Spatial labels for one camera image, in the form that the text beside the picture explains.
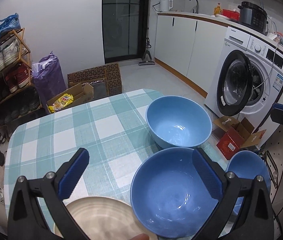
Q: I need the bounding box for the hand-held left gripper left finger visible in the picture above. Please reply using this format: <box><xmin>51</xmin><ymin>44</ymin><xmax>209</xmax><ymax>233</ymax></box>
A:
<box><xmin>7</xmin><ymin>148</ymin><xmax>91</xmax><ymax>240</ymax></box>

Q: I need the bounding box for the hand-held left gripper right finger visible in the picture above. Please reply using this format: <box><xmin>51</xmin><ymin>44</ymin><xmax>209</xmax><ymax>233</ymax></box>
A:
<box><xmin>191</xmin><ymin>148</ymin><xmax>275</xmax><ymax>240</ymax></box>

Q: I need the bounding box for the cream round plate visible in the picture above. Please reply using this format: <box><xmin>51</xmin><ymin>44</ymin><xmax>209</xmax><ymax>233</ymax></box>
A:
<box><xmin>54</xmin><ymin>196</ymin><xmax>142</xmax><ymax>240</ymax></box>

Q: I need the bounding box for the light blue bowl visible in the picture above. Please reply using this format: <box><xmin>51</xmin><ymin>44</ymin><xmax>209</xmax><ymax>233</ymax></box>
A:
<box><xmin>145</xmin><ymin>95</ymin><xmax>212</xmax><ymax>148</ymax></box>

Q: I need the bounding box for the person's left hand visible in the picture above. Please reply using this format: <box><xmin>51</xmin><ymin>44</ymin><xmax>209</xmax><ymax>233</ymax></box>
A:
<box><xmin>125</xmin><ymin>233</ymin><xmax>150</xmax><ymax>240</ymax></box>

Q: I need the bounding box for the white patterned floor mat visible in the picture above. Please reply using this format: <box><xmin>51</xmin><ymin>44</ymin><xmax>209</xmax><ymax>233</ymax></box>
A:
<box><xmin>261</xmin><ymin>125</ymin><xmax>283</xmax><ymax>205</ymax></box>

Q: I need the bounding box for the open red cardboard box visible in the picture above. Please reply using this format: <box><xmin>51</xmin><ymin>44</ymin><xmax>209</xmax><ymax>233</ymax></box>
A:
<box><xmin>213</xmin><ymin>116</ymin><xmax>267</xmax><ymax>160</ymax></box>

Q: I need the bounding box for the teal checked tablecloth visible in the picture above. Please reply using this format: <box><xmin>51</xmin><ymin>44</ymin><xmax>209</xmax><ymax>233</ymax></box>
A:
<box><xmin>4</xmin><ymin>88</ymin><xmax>244</xmax><ymax>240</ymax></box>

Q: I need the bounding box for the white washing machine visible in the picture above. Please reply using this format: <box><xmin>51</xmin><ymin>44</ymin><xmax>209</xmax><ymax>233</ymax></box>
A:
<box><xmin>204</xmin><ymin>26</ymin><xmax>283</xmax><ymax>118</ymax></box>

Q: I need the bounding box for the yellow snack packet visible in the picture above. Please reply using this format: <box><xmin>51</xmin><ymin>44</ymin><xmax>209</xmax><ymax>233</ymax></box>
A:
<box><xmin>49</xmin><ymin>94</ymin><xmax>74</xmax><ymax>113</ymax></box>

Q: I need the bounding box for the open brown cardboard box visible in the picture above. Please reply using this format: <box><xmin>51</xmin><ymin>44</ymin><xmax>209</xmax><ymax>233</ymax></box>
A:
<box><xmin>47</xmin><ymin>83</ymin><xmax>94</xmax><ymax>114</ymax></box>

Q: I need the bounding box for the black pressure cooker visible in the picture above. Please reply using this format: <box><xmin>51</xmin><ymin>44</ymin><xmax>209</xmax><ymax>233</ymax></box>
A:
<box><xmin>238</xmin><ymin>1</ymin><xmax>268</xmax><ymax>34</ymax></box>

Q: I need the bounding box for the purple plastic bag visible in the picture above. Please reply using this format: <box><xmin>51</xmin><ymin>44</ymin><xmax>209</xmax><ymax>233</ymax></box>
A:
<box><xmin>32</xmin><ymin>51</ymin><xmax>67</xmax><ymax>103</ymax></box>

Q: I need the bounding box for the patterned cardboard box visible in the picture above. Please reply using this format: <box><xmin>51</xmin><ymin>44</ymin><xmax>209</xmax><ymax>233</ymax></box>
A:
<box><xmin>67</xmin><ymin>62</ymin><xmax>123</xmax><ymax>97</ymax></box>

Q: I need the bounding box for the white kitchen base cabinet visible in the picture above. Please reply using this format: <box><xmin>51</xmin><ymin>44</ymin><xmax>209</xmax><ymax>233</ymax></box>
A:
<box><xmin>154</xmin><ymin>12</ymin><xmax>229</xmax><ymax>98</ymax></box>

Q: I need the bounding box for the grey floor mop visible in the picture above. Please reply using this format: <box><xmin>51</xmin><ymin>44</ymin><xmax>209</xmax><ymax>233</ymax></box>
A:
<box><xmin>139</xmin><ymin>0</ymin><xmax>155</xmax><ymax>67</ymax></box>

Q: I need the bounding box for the wooden shoe rack with shoes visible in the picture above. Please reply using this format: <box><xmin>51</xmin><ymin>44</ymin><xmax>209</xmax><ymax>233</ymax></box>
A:
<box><xmin>0</xmin><ymin>14</ymin><xmax>41</xmax><ymax>123</ymax></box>

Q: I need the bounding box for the white electric kettle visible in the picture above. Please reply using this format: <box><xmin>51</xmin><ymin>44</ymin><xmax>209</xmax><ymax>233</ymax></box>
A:
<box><xmin>159</xmin><ymin>0</ymin><xmax>174</xmax><ymax>12</ymax></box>

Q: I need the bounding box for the black framed glass door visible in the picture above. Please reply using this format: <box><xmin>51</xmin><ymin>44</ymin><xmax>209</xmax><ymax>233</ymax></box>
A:
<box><xmin>102</xmin><ymin>0</ymin><xmax>150</xmax><ymax>65</ymax></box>

